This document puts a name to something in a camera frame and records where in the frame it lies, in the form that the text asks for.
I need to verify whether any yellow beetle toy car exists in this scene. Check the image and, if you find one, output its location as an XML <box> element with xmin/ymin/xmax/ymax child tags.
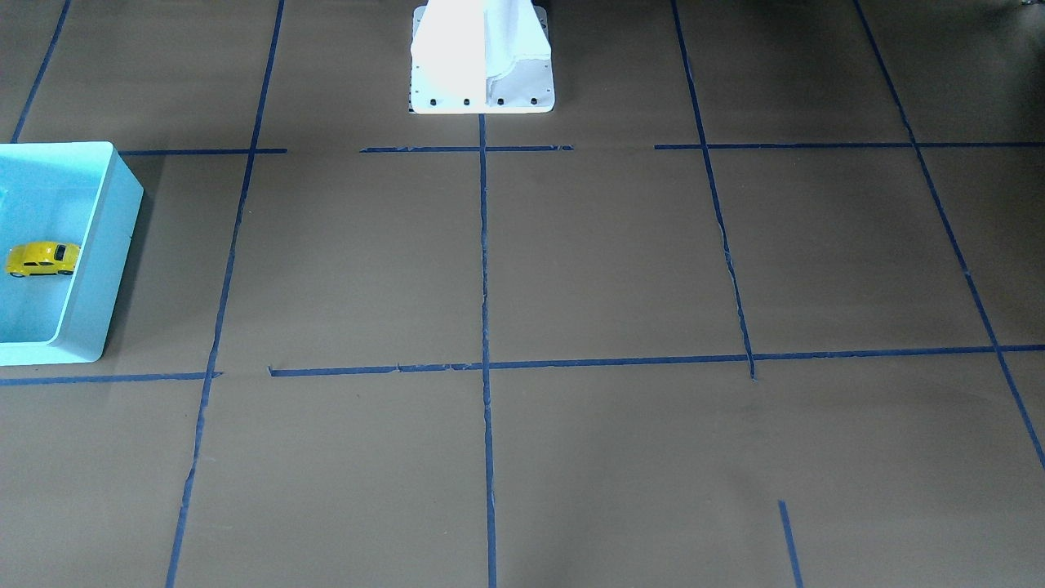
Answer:
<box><xmin>5</xmin><ymin>241</ymin><xmax>82</xmax><ymax>278</ymax></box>

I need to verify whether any light blue plastic bin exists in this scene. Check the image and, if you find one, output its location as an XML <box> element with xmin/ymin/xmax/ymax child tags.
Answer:
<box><xmin>1</xmin><ymin>141</ymin><xmax>145</xmax><ymax>366</ymax></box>

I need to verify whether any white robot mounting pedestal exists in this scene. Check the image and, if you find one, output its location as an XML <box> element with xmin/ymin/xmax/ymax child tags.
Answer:
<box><xmin>408</xmin><ymin>1</ymin><xmax>556</xmax><ymax>115</ymax></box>

